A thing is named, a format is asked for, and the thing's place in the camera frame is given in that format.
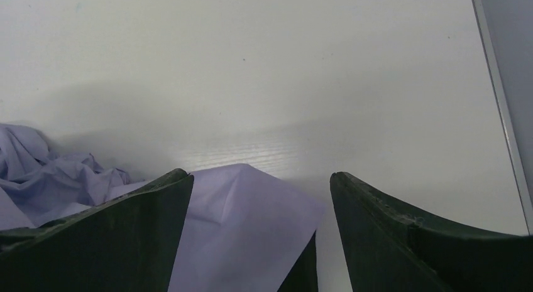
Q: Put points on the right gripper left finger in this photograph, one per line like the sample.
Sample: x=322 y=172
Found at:
x=126 y=244

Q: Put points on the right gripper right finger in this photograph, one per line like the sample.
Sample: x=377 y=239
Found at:
x=391 y=245

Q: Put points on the lavender folding umbrella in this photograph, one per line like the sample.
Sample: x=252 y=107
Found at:
x=244 y=229

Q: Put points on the aluminium frame rail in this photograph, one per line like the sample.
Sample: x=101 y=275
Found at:
x=506 y=31

